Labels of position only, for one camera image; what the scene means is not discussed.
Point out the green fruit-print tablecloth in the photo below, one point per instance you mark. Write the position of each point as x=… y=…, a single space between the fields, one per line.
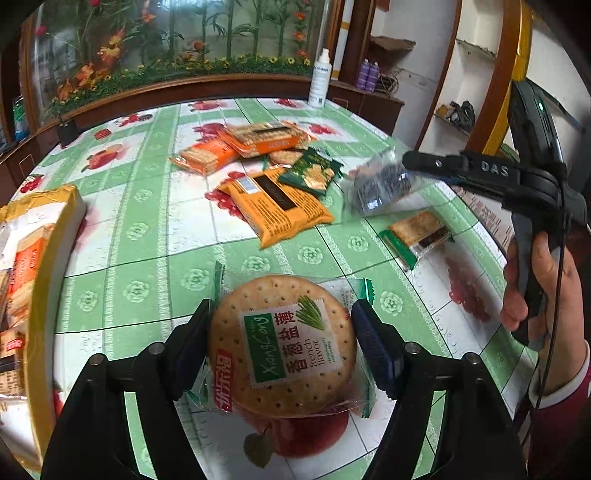
x=152 y=240

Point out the purple bottle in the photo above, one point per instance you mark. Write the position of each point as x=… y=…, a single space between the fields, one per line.
x=364 y=74
x=374 y=76

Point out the long red-label cracker packet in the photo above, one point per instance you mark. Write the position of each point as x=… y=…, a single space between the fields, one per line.
x=11 y=364

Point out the small black container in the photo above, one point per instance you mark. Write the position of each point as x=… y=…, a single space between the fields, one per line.
x=67 y=131

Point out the white yellow striped roll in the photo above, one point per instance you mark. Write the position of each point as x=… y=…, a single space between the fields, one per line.
x=345 y=41

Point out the round cracker packet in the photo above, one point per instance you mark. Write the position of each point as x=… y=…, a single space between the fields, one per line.
x=281 y=158
x=281 y=350

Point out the flower display glass cabinet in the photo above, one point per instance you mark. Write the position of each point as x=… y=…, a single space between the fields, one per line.
x=184 y=37

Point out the green-edged striped cracker packet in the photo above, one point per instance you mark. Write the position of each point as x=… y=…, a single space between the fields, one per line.
x=420 y=233

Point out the orange-edged striped cracker packet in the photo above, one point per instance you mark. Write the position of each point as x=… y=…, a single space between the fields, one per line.
x=263 y=138

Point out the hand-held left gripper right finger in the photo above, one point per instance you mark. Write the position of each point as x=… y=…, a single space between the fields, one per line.
x=374 y=350

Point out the yellow-rimmed white tray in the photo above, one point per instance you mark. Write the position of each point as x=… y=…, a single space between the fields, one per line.
x=37 y=350

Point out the green bag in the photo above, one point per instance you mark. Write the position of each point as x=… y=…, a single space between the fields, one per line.
x=19 y=120

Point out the person's right forearm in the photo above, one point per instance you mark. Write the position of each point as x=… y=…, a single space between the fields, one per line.
x=563 y=415

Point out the dark green snack packet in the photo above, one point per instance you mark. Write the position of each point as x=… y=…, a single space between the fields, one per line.
x=314 y=170

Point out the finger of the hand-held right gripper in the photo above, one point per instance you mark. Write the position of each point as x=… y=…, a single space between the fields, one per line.
x=429 y=161

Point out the clear bag of dark snacks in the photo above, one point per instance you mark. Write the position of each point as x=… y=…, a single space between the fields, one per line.
x=378 y=184

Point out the orange cracker packet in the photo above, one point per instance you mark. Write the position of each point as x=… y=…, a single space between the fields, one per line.
x=203 y=154

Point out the white spray bottle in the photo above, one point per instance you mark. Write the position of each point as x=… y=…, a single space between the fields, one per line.
x=320 y=81

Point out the yellow-orange striped cracker packet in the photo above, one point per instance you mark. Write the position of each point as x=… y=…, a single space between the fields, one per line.
x=277 y=207

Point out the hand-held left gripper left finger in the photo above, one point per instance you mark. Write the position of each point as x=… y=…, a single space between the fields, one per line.
x=189 y=364

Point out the orange-label square cracker packet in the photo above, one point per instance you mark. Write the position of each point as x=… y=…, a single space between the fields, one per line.
x=27 y=258

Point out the person's right hand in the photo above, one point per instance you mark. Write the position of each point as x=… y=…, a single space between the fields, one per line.
x=565 y=295

